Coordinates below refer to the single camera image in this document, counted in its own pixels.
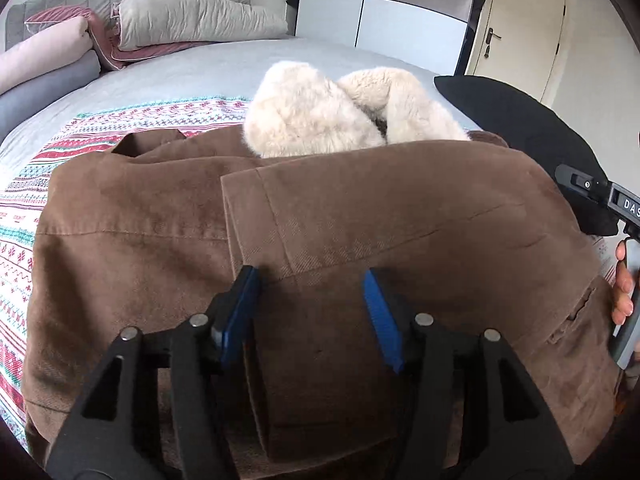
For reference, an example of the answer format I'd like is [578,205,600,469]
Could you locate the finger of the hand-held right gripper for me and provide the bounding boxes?
[555,164,614,207]

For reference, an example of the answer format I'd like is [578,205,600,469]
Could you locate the blue-grey pillow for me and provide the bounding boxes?
[0,50,103,136]

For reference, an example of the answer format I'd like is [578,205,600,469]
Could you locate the brown jacket with fur collar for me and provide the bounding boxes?
[22,60,626,480]

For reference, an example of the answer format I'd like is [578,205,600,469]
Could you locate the person's right hand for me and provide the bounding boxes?
[612,239,637,327]

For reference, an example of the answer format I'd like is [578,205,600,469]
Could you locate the grey-white pillow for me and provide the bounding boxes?
[111,0,288,52]

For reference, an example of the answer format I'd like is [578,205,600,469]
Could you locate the metal door handle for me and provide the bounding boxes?
[482,27,502,59]

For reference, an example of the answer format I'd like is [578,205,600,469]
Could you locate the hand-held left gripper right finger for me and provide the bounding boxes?
[363,267,576,480]

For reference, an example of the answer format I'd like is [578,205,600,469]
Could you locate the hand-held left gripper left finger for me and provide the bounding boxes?
[45,265,261,480]

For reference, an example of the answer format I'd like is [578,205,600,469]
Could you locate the white and grey wardrobe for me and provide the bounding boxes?
[287,0,488,78]

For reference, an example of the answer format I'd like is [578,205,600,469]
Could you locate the cream door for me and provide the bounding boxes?
[465,0,568,106]

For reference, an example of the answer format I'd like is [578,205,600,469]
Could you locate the cream pillow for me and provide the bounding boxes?
[0,16,95,96]

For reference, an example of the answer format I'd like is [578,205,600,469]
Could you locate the pink striped pillow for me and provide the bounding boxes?
[25,5,201,71]

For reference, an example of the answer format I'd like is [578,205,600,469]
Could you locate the black cushion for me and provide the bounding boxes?
[434,75,621,237]

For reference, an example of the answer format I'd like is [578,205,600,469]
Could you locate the patterned knit blanket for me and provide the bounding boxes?
[0,97,618,441]

